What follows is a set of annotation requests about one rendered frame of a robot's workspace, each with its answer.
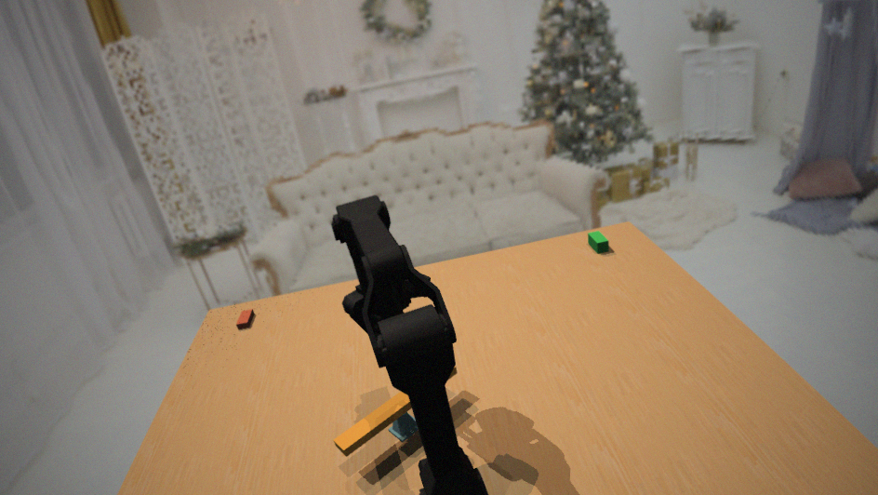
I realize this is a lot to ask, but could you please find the small orange-red block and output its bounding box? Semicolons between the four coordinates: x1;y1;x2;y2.
236;309;255;329

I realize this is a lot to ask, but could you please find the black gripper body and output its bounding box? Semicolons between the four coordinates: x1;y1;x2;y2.
342;282;409;321

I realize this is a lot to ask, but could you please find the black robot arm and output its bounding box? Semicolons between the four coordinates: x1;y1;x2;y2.
331;194;488;495

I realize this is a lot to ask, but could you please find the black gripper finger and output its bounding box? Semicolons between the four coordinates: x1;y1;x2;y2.
350;314;378;334

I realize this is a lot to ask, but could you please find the small green block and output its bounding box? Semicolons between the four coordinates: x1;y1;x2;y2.
588;231;609;254

